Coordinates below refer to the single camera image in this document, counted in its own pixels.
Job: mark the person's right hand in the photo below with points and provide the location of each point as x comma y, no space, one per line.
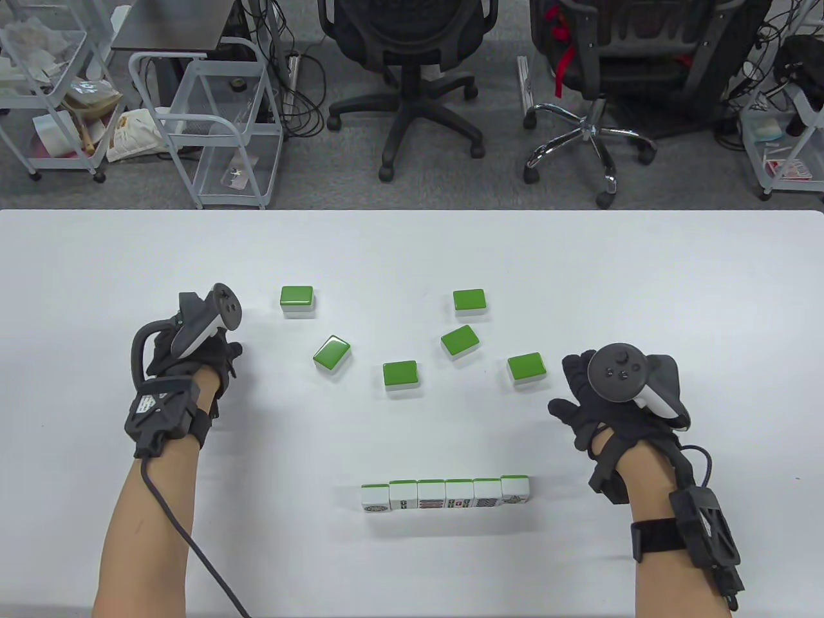
615,425

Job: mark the person's left hand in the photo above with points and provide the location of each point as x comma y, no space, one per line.
206,364

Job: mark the group of green mahjong tiles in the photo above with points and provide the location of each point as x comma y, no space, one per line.
297,297

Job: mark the row of mahjong tiles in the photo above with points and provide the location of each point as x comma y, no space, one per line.
431,501

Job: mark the person's left forearm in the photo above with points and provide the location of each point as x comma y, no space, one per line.
148,515

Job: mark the black white hand controller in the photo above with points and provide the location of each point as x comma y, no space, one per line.
225,308
617,372

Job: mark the white tubular metal cart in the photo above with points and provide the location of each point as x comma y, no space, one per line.
219,185

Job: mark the small clear packet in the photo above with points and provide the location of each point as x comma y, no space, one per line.
233,176

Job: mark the white printed bag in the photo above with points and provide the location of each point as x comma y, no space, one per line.
132,138

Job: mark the wooden stick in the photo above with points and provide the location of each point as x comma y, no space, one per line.
87,138

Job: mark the white paper roll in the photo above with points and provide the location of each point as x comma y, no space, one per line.
51,132

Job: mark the crumpled clear plastic bag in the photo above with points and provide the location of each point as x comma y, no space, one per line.
90,96

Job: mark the white power strip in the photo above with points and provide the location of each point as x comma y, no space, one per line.
293,71

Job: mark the red white box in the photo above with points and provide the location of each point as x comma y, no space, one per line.
788,168

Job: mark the light blue pouch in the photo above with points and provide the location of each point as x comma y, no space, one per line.
766,129

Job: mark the dark desk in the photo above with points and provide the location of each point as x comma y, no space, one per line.
174,26

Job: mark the black chrome-base office chair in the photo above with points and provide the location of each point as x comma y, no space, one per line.
644,71

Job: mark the white crumpled bag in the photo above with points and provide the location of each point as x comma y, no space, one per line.
29,38

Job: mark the black mesh office chair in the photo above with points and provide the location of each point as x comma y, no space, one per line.
407,38

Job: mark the black gear bundle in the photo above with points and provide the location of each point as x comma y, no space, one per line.
801,64

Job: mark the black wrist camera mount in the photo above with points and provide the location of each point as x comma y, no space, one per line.
158,409
702,524

